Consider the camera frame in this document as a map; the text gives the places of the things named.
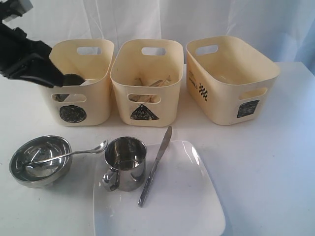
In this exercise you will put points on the cream bin with square mark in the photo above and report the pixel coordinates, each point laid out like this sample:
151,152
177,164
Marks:
228,78

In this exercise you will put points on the white square plate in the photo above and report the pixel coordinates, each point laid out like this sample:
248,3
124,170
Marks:
182,200

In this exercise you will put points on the large stainless steel bowl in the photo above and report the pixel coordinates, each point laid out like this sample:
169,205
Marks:
17,169

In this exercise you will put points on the long stainless steel spoon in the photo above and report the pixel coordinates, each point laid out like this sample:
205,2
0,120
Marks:
97,150

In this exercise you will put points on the white plastic bowl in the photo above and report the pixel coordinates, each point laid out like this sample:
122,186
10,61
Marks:
91,91

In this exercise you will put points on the white curtain backdrop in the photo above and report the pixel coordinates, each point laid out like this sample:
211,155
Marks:
283,30

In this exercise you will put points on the cream bin with triangle mark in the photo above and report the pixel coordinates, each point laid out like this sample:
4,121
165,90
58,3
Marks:
150,60

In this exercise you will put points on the small steel bowl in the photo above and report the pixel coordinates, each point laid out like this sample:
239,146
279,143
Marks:
41,153

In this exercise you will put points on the small stainless steel fork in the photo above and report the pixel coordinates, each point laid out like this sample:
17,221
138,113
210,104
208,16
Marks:
138,97

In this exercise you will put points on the cream bin with circle mark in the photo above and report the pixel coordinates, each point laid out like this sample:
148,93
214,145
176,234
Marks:
91,59

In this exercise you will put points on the wooden chopstick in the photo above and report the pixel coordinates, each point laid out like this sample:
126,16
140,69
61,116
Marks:
138,82
160,83

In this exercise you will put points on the stainless steel table knife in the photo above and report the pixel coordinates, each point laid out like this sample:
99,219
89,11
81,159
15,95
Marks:
164,144

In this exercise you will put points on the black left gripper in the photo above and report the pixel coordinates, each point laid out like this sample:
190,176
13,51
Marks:
27,60

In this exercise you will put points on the stainless steel mug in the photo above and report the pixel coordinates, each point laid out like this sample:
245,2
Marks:
69,80
125,159

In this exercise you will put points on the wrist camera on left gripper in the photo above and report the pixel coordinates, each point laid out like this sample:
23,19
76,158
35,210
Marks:
11,9

